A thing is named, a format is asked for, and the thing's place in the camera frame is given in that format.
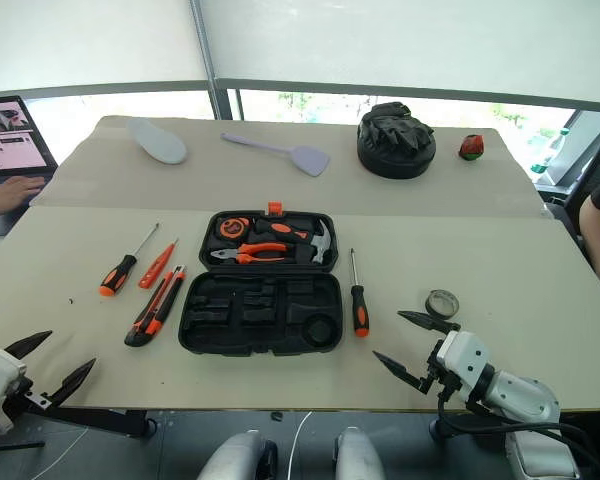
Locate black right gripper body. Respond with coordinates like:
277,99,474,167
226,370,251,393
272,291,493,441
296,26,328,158
424,339,465,402

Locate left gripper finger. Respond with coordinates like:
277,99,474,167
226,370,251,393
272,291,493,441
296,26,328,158
49,357,98,406
4,330,54,360

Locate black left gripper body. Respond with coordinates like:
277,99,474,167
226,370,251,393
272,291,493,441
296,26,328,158
10,375,54,417

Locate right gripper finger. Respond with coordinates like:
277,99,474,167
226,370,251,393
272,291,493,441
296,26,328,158
397,310,463,334
372,350,430,395

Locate grey tape roll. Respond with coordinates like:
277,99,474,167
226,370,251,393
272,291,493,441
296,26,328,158
424,288,461,320

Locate thick handle screwdriver black orange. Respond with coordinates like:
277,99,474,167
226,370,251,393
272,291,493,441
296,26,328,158
348,248,372,339

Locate orange black utility knife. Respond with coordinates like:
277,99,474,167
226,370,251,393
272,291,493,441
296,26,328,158
123,264,187,349

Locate slim orange tester screwdriver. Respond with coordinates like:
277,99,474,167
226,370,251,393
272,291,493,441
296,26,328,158
137,238,180,290

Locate black tool case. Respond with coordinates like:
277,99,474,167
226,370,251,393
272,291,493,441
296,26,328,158
178,209,344,358

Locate bystander bare hand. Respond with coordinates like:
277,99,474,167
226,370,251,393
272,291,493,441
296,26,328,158
0,175,47,219

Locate silver rounded shape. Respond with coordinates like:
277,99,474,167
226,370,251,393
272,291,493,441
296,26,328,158
196,429,279,480
334,425,387,480

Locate long shaft screwdriver orange black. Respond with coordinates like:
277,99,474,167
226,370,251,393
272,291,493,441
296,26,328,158
98,223,161,298

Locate black round pouch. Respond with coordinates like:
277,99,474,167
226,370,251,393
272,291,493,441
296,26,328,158
356,122,438,181

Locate red green toy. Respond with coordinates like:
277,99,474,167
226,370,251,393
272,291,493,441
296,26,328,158
458,133,486,162

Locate black glove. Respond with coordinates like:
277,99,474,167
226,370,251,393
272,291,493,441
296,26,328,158
364,101,435,152

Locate lilac spatula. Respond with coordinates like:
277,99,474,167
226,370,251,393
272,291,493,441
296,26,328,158
220,131,332,178

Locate open laptop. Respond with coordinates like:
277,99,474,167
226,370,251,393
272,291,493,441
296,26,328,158
0,95,60,239

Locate orange black tape measure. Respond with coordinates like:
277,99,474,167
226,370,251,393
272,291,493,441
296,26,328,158
218,216,254,240

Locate grey shoe insole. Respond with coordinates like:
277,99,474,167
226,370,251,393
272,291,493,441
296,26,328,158
125,116,189,166

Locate white roller blind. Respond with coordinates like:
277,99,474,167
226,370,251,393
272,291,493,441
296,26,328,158
0,0,207,95
198,0,600,107

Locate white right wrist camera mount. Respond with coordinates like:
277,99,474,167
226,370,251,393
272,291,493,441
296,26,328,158
437,330,494,396

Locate black table frame bar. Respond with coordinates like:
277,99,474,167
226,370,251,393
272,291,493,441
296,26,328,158
9,406,159,442

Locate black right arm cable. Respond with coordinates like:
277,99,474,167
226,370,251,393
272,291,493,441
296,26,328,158
437,394,600,480

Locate thin white cable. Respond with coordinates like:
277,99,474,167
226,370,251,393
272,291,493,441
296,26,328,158
288,410,315,480

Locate claw hammer orange black handle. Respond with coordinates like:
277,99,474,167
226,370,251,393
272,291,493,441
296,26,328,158
254,217,337,265

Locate orange handled pliers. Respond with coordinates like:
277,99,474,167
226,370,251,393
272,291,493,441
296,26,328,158
210,241,289,265

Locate grey window frame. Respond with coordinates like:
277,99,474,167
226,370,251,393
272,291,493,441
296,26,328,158
0,0,600,124

